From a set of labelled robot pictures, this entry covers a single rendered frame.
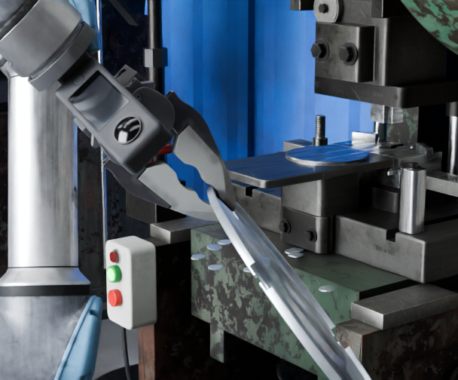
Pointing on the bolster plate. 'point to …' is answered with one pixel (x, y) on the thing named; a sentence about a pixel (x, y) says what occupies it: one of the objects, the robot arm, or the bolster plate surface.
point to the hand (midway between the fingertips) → (221, 206)
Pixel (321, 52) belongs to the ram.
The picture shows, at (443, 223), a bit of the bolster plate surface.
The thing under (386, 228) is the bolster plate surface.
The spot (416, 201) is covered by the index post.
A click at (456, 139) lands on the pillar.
